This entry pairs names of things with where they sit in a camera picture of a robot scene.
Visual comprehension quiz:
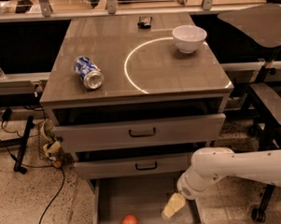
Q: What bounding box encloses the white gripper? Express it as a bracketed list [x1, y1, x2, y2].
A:
[161, 169, 209, 219]

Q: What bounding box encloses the red apple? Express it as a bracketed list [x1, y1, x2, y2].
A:
[121, 214, 138, 224]

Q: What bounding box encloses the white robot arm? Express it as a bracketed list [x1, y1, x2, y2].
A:
[162, 147, 281, 223]

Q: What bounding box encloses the bottom grey drawer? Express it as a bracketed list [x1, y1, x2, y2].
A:
[92, 172, 204, 224]

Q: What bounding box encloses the grey drawer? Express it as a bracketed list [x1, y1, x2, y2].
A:
[92, 172, 204, 224]
[74, 152, 193, 180]
[53, 113, 226, 152]

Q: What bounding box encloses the middle grey drawer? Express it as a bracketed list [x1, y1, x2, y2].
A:
[74, 152, 193, 180]

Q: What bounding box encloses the grey drawer cabinet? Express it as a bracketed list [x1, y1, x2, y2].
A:
[35, 10, 241, 224]

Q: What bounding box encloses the top grey drawer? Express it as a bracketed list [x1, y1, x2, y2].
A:
[53, 113, 226, 152]

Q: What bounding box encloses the blue white soda can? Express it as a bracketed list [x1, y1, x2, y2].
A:
[73, 56, 104, 90]

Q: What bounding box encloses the white ceramic bowl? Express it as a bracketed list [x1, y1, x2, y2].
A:
[172, 25, 207, 54]

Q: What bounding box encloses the black stand leg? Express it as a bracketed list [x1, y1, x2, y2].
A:
[0, 116, 35, 175]

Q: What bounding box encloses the black office chair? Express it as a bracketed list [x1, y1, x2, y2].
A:
[218, 4, 281, 223]

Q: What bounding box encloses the wire basket with items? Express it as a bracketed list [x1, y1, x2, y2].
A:
[39, 119, 63, 169]

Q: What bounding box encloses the black floor cable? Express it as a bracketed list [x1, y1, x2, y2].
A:
[0, 119, 69, 224]

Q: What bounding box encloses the grey side shelf rail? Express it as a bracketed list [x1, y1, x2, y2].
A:
[0, 72, 50, 96]

